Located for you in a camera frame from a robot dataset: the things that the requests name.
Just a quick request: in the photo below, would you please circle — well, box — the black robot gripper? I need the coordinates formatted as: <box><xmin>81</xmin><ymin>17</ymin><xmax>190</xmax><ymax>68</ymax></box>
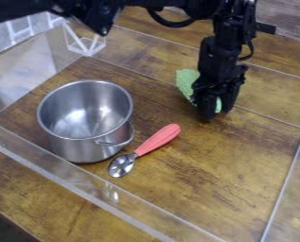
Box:
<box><xmin>192</xmin><ymin>36</ymin><xmax>248</xmax><ymax>121</ymax></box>

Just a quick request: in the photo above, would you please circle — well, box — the green bitter gourd toy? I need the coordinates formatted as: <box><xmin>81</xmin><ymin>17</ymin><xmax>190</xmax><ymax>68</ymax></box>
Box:
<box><xmin>176</xmin><ymin>69</ymin><xmax>221</xmax><ymax>113</ymax></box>

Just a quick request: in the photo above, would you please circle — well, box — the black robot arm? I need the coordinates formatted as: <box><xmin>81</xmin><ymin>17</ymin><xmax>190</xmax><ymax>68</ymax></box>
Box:
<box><xmin>0</xmin><ymin>0</ymin><xmax>257</xmax><ymax>121</ymax></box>

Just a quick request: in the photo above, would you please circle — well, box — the silver metal pot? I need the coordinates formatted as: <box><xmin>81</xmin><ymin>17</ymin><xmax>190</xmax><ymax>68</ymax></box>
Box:
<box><xmin>37</xmin><ymin>79</ymin><xmax>134</xmax><ymax>164</ymax></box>

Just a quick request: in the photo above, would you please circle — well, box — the black wall strip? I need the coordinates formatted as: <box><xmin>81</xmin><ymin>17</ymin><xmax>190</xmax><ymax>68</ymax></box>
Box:
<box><xmin>257</xmin><ymin>23</ymin><xmax>276</xmax><ymax>35</ymax></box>

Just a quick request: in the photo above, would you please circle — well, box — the red-handled metal spoon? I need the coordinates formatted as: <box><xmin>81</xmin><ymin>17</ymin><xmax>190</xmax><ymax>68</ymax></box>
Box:
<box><xmin>107</xmin><ymin>124</ymin><xmax>181</xmax><ymax>178</ymax></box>

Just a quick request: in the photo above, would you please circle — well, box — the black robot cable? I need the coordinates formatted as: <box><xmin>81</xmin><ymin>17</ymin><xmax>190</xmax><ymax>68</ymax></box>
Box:
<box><xmin>146</xmin><ymin>6</ymin><xmax>256</xmax><ymax>62</ymax></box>

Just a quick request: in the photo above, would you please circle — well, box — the clear acrylic tray wall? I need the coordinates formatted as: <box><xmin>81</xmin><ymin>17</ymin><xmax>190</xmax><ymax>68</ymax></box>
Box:
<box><xmin>0</xmin><ymin>9</ymin><xmax>300</xmax><ymax>242</ymax></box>

